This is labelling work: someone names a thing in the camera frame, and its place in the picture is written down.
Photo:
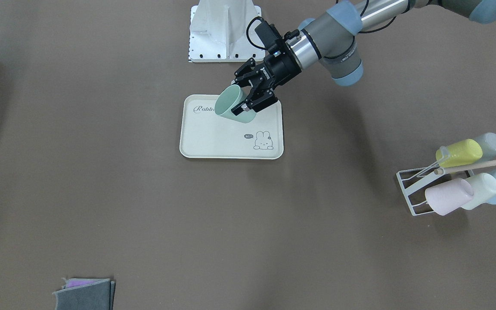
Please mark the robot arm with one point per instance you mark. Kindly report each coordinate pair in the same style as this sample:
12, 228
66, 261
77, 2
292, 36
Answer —
330, 40

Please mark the grey folded cloth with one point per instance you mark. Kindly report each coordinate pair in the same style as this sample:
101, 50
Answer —
85, 294

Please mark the yellow cup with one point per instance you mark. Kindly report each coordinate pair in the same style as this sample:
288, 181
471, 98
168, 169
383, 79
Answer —
464, 152

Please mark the grey blue cup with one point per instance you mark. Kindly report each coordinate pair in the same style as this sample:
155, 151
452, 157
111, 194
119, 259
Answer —
487, 142

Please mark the green cup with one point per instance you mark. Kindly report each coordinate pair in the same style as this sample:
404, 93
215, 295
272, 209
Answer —
230, 98

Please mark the white wire cup rack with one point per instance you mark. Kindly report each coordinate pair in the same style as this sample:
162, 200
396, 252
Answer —
416, 180

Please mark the pink cup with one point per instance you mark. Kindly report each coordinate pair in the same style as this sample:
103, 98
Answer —
448, 196

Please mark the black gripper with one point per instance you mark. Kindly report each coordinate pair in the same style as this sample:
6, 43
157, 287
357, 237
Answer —
280, 69

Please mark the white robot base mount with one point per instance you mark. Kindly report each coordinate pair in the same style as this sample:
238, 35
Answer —
218, 31

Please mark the white cup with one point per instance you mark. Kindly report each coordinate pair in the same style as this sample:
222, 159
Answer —
484, 186

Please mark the cream rabbit tray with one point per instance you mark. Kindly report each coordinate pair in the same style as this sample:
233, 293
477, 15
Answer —
204, 134

